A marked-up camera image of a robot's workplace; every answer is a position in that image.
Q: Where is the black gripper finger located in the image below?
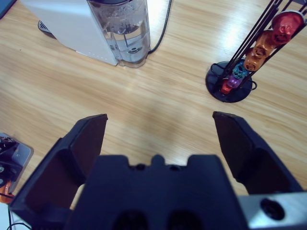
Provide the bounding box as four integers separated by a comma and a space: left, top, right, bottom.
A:
9, 114, 108, 230
213, 111, 304, 195

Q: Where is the red coffee capsule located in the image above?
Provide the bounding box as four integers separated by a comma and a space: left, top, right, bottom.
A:
220, 81, 233, 94
272, 11, 307, 46

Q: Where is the purple coffee capsule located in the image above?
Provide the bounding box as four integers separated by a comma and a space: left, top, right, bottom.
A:
226, 74, 242, 89

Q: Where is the teal coffee capsule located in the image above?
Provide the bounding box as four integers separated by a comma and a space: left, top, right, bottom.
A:
232, 61, 249, 81

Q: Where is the orange coffee capsule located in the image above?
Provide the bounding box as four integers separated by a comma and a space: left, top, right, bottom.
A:
255, 30, 280, 57
243, 47, 267, 71

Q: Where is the white capsule coffee machine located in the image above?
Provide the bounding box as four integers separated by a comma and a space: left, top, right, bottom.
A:
20, 0, 118, 67

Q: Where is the black drip tray silver grate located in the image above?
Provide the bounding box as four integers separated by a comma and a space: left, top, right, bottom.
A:
37, 20, 58, 39

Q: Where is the clear water tank dark lid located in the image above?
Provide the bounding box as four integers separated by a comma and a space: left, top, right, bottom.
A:
86, 0, 151, 69

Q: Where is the black wire capsule holder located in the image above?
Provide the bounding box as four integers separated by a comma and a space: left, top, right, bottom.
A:
205, 0, 307, 104

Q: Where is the black power cable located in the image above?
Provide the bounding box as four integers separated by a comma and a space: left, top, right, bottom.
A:
147, 0, 173, 55

